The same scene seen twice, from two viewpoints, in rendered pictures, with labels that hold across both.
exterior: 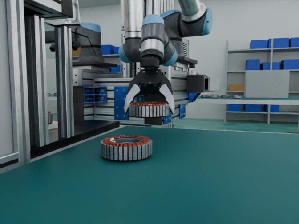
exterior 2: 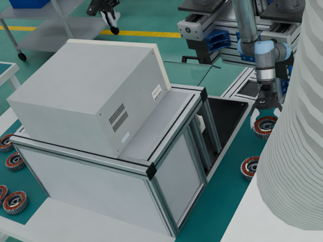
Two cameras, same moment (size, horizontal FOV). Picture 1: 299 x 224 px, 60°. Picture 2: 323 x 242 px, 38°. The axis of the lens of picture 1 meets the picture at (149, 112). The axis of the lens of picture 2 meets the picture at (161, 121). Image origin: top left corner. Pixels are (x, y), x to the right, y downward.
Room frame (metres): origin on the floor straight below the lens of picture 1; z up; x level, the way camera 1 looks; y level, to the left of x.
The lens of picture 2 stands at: (-0.70, -0.25, 2.14)
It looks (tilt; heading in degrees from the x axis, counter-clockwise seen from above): 38 degrees down; 26
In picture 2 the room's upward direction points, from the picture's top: 21 degrees counter-clockwise
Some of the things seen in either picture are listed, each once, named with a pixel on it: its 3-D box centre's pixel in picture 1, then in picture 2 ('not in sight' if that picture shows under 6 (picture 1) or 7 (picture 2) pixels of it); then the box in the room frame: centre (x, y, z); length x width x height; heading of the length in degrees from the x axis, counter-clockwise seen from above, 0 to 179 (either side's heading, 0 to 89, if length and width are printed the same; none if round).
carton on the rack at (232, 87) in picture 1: (236, 87); not in sight; (6.58, -2.21, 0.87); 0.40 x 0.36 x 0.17; 163
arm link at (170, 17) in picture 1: (171, 25); not in sight; (1.33, -0.11, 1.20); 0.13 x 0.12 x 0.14; 61
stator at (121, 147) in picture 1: (126, 146); (255, 168); (0.56, 0.05, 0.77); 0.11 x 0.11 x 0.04
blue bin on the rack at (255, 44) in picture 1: (258, 45); not in sight; (6.44, -2.65, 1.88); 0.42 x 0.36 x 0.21; 163
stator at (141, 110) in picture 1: (148, 109); (267, 127); (0.72, 0.00, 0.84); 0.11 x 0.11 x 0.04
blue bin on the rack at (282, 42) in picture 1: (277, 44); not in sight; (6.31, -3.05, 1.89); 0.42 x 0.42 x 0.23; 71
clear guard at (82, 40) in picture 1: (35, 42); (178, 83); (0.81, 0.35, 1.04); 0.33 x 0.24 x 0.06; 163
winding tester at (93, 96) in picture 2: not in sight; (91, 93); (0.55, 0.59, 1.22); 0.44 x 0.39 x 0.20; 73
